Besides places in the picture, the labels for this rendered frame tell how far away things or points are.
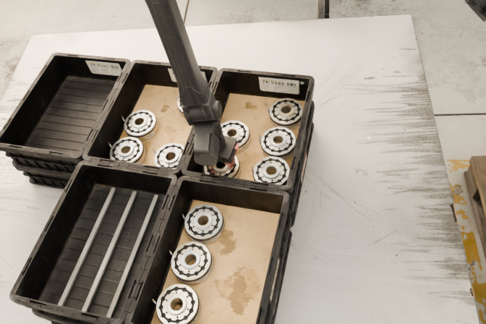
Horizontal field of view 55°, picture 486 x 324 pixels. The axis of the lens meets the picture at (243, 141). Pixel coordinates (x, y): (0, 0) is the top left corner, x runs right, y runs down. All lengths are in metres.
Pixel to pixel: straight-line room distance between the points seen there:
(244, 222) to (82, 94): 0.76
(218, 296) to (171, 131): 0.54
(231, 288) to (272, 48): 1.00
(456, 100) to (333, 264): 1.53
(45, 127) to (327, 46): 1.05
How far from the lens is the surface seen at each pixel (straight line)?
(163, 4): 0.96
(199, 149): 1.11
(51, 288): 1.36
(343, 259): 1.36
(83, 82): 1.75
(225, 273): 1.22
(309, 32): 1.91
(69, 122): 1.65
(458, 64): 2.87
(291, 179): 1.21
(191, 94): 1.07
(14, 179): 1.78
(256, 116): 1.46
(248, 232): 1.26
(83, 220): 1.41
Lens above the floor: 1.96
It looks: 53 degrees down
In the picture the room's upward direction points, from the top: 12 degrees counter-clockwise
